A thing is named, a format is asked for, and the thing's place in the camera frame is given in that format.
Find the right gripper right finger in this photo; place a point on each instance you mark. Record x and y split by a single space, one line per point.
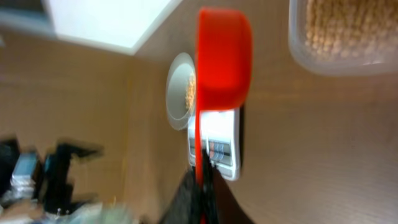
219 205

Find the white digital kitchen scale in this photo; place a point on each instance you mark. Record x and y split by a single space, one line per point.
220 139

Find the grey round bowl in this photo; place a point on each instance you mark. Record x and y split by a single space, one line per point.
181 74

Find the pile of soybeans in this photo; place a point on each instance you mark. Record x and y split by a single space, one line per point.
336 29

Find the red measuring scoop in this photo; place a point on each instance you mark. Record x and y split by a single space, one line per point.
224 60

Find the clear plastic container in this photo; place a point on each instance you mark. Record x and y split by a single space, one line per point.
342 67

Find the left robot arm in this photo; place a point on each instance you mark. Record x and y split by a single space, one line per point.
45 182

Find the soybeans in bowl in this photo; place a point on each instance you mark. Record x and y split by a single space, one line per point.
190 92

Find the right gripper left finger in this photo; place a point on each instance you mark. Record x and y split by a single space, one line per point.
185 207

